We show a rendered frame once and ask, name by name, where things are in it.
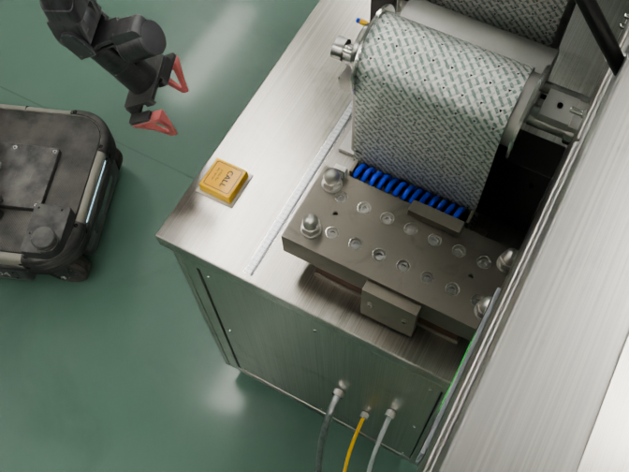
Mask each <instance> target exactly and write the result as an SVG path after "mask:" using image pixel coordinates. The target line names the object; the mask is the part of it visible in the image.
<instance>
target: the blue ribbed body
mask: <svg viewBox="0 0 629 472"><path fill-rule="evenodd" d="M358 176H361V178H360V181H362V182H363V183H365V182H366V180H367V179H368V180H369V182H368V184H369V185H371V186H373V185H374V183H377V185H376V188H378V189H380V190H381V188H382V187H383V186H384V187H385V189H384V191H385V192H387V193H389V192H390V190H393V191H392V195H393V196H395V197H397V196H398V195H399V194H401V196H400V199H403V200H406V198H409V200H408V202H410V203H412V201H413V199H415V200H417V201H420V202H422V203H424V204H426V205H429V206H431V207H432V208H434V209H437V210H439V211H441V212H443V213H446V214H449V215H451V216H454V217H456V218H458V219H459V220H462V221H464V222H466V220H467V218H468V215H466V209H465V208H464V207H460V208H459V209H458V205H457V204H456V203H451V204H450V205H449V201H448V200H447V199H443V200H442V201H441V198H440V197H439V196H434V197H432V193H431V192H427V193H424V190H423V189H422V188H419V189H418V190H417V189H416V186H415V185H413V184H410V185H409V186H408V183H407V182H406V181H402V182H400V179H399V178H397V177H396V178H393V179H392V177H391V175H390V174H385V175H384V172H383V171H381V170H378V171H376V170H375V168H374V167H369V168H368V166H367V164H365V163H363V164H360V165H359V166H358V167H356V168H355V171H354V173H353V175H352V177H353V178H355V179H357V178H358Z"/></svg>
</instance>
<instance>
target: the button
mask: <svg viewBox="0 0 629 472"><path fill-rule="evenodd" d="M247 178H248V173H247V171H246V170H243V169H241V168H239V167H237V166H234V165H232V164H230V163H228V162H226V161H225V160H222V159H220V158H218V157H217V158H216V160H215V161H214V163H213V164H212V166H211V167H210V169H209V170H208V172H207V173H206V175H205V176H204V177H203V179H202V180H201V182H200V183H199V186H200V189H201V190H203V191H205V192H207V193H209V194H211V195H213V196H215V197H217V198H219V199H221V200H224V201H226V202H228V203H231V202H232V200H234V198H235V197H236V195H237V194H238V192H239V191H240V189H241V187H242V186H243V184H244V183H245V181H246V180H247Z"/></svg>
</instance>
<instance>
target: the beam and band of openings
mask: <svg viewBox="0 0 629 472"><path fill-rule="evenodd" d="M622 53H623V54H625V53H626V55H625V58H624V60H623V62H622V65H621V67H620V69H619V71H618V73H617V75H616V76H614V75H613V73H612V71H611V72H610V75H609V77H608V79H607V82H606V84H605V87H604V89H603V91H602V93H601V95H600V96H599V99H598V101H597V103H596V105H595V107H594V110H593V112H592V115H591V117H590V119H589V122H588V124H587V125H586V127H585V129H584V131H583V134H582V136H581V138H580V140H579V142H578V146H577V148H576V150H575V152H574V153H573V156H572V158H571V160H570V162H569V164H568V166H567V169H566V171H565V173H564V175H563V178H562V180H561V182H560V184H559V186H558V188H557V191H556V193H555V195H554V197H553V199H552V201H551V204H550V205H549V208H548V210H547V212H546V215H545V217H544V219H543V221H542V223H541V225H540V228H539V230H538V232H537V233H536V235H535V238H534V241H533V243H532V245H531V247H530V250H529V252H528V254H527V256H526V258H525V260H524V262H523V264H522V266H521V268H520V270H519V274H518V276H517V278H516V280H515V282H514V285H513V287H512V288H511V290H510V292H509V294H508V297H507V299H506V301H505V304H504V306H503V309H502V311H501V313H500V315H499V316H498V319H497V321H496V323H495V325H494V327H493V329H492V332H491V334H490V337H489V339H488V341H487V344H486V345H485V347H484V349H483V351H482V354H481V356H480V358H479V360H478V362H477V364H476V367H475V370H474V371H473V373H472V375H471V378H470V380H469V382H468V384H467V386H466V388H465V391H464V393H463V395H462V397H461V400H460V402H459V404H458V406H457V408H456V410H455V413H454V415H453V417H452V419H451V421H450V423H449V425H448V427H447V429H446V432H445V435H444V437H443V439H442V441H441V443H440V445H439V448H438V450H437V452H436V453H435V455H434V457H433V460H432V463H431V465H430V467H429V470H428V472H578V468H579V465H580V462H581V460H582V457H583V454H584V452H585V449H586V447H587V445H588V442H589V439H590V437H591V434H592V430H593V427H594V425H595V423H596V420H597V417H598V415H599V412H600V410H601V407H602V404H603V403H604V400H605V397H606V395H607V390H608V388H609V385H610V382H611V380H612V378H613V375H614V373H615V370H616V367H617V365H618V362H619V359H620V357H621V354H622V351H623V348H624V346H625V343H626V340H627V338H628V335H629V34H628V36H627V38H626V40H625V42H624V44H623V46H622Z"/></svg>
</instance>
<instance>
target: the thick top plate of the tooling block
mask: <svg viewBox="0 0 629 472"><path fill-rule="evenodd" d="M329 168H330V167H328V166H326V165H325V166H324V168H323V169H322V170H321V172H320V173H319V175H318V177H317V178H316V180H315V182H314V184H313V185H312V187H311V189H310V190H309V192H308V193H307V195H306V197H305V198H304V200H303V201H302V203H301V205H300V207H299V208H298V210H297V211H296V212H295V214H294V216H293V217H292V219H291V220H290V222H289V224H288V225H287V227H286V228H285V231H284V232H283V234H282V235H281V237H282V243H283V248H284V251H286V252H287V253H289V254H291V255H293V256H295V257H297V258H300V259H302V260H304V261H306V262H309V263H311V264H313V265H314V266H316V267H318V268H320V269H322V270H324V271H326V272H328V273H331V274H333V275H335V276H337V277H340V278H342V279H343V280H345V281H347V282H349V283H351V284H353V285H355V286H357V287H359V288H363V287H364V285H365V283H366V281H367V280H368V281H371V282H373V283H375V284H376V285H378V286H380V287H382V288H385V289H387V290H389V291H391V292H394V293H396V294H398V295H400V296H402V297H404V298H405V299H407V300H409V301H411V302H414V303H416V304H419V305H421V310H420V313H419V316H420V317H422V318H424V319H426V320H428V321H430V322H432V323H434V324H436V325H438V326H440V327H442V328H444V329H446V330H448V331H450V332H453V333H455V334H457V335H459V336H461V337H463V338H465V339H467V340H469V341H472V339H473V336H474V334H475V331H476V329H477V327H478V325H479V323H480V320H479V319H477V318H476V316H475V312H474V309H475V305H476V304H477V303H478V302H479V301H481V300H482V299H483V298H485V297H492V296H493V294H494V293H495V291H496V289H497V288H502V286H503V284H504V281H505V279H506V277H507V273H502V272H501V271H500V270H499V269H498V267H497V259H498V257H500V256H501V254H503V252H504V251H505V250H507V249H509V248H510V247H508V246H505V245H503V244H501V243H498V242H495V241H494V240H492V239H490V238H487V237H485V236H483V235H481V234H478V233H476V232H474V231H472V230H469V229H467V228H465V227H463V228H462V230H461V233H460V235H459V237H456V236H453V235H451V234H449V233H447V232H445V231H442V230H440V229H438V228H435V227H433V226H431V225H429V224H427V223H424V222H422V221H420V220H418V219H416V218H414V217H412V216H410V215H408V214H407V211H408V209H409V207H410V205H411V203H410V202H407V201H405V200H403V199H399V198H397V197H395V196H393V195H390V194H389V193H387V192H385V191H382V190H380V189H378V188H376V187H374V186H371V185H369V184H366V183H363V182H362V181H360V180H358V179H355V178H353V177H351V176H349V175H346V177H345V179H343V178H341V180H342V182H343V186H342V188H341V190H340V191H338V192H336V193H328V192H326V191H325V190H324V189H323V188H322V180H323V175H324V174H325V171H326V170H327V169H329ZM307 214H315V215H316V216H317V218H318V219H319V221H320V224H321V227H322V231H321V234H320V235H319V236H318V237H316V238H314V239H308V238H305V237H304V236H303V235H302V234H301V232H300V227H301V224H302V219H303V217H304V216H305V215H307Z"/></svg>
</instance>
